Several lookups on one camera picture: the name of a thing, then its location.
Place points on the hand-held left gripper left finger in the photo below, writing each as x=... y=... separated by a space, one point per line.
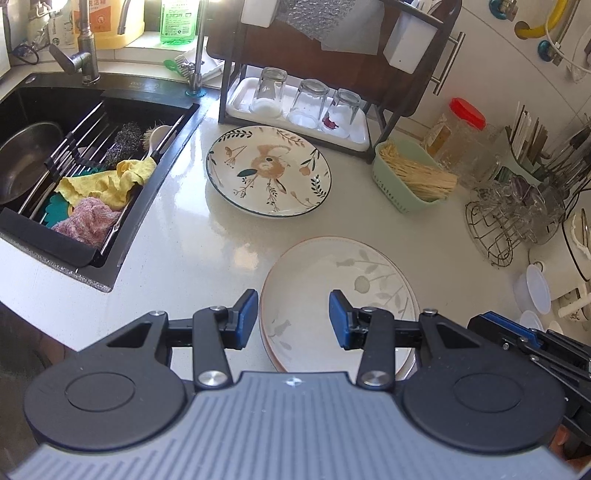
x=244 y=318

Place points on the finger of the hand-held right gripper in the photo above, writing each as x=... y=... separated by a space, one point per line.
x=521 y=333

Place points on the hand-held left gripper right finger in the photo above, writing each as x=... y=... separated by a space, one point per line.
x=339 y=318

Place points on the white grey-leaf plate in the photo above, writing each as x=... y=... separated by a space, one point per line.
x=314 y=286

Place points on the floral ceramic plate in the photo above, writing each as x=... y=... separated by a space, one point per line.
x=268 y=170

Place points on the white plastic cup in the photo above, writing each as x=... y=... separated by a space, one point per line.
x=535 y=288

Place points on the set of clear glass cups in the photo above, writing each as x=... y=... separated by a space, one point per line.
x=521 y=203

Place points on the green plastic basket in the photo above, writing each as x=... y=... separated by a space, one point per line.
x=392 y=187

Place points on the green chopstick holder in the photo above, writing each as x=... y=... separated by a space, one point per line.
x=517 y=161

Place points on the pink dish cloth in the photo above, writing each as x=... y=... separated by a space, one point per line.
x=90 y=221

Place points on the yellow dish cloth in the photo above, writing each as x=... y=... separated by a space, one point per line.
x=111 y=184

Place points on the row of hanging kitchen utensils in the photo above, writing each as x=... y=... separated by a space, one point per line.
x=570 y=147

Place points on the bundle of chopsticks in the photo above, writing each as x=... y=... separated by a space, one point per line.
x=526 y=129

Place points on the clear drinking glass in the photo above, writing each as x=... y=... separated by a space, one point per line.
x=268 y=92
x=308 y=104
x=345 y=110

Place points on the steel wool scrubber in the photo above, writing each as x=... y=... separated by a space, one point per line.
x=122 y=144

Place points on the black sink drain rack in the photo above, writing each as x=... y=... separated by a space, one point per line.
x=46 y=236

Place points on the white drip tray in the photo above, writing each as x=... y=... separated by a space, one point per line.
x=240 y=102

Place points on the teal sponge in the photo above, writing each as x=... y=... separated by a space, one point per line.
x=51 y=210

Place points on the dark metal dish rack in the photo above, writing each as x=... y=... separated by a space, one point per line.
x=231 y=94

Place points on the clear jar red lid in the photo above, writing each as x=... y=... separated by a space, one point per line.
x=466 y=114

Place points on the black kitchen sink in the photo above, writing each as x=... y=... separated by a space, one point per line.
x=138 y=86

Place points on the thin steel tap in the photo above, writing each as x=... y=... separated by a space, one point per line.
x=198 y=60

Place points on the small green brush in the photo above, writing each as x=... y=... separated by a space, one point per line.
x=171 y=64

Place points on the steel pot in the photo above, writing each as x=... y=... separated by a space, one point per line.
x=23 y=161

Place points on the white plastic holder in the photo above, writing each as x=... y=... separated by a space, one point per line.
x=258 y=13
x=408 y=41

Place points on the silver textured mat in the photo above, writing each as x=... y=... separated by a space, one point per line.
x=323 y=23

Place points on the green dish soap bottle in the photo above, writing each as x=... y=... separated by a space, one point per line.
x=180 y=23

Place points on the steel kitchen faucet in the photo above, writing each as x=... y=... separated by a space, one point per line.
x=87 y=57

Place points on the yellow detergent bottle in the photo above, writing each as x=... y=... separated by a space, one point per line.
x=111 y=23

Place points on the teal wall valve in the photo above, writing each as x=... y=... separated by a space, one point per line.
x=549 y=51
x=503 y=7

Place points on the yellow wall pipe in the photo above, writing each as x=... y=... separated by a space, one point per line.
x=547 y=21

